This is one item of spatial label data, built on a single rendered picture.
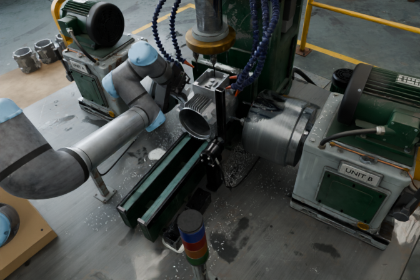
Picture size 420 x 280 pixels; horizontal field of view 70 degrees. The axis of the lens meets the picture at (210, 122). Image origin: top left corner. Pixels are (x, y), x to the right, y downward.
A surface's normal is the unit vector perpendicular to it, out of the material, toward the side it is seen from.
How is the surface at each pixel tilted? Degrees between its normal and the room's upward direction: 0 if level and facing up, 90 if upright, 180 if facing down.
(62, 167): 60
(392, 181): 90
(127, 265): 0
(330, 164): 89
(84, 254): 0
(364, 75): 16
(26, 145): 48
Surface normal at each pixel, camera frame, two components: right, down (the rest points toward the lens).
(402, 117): -0.06, -0.72
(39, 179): 0.61, 0.18
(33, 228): 0.49, -0.20
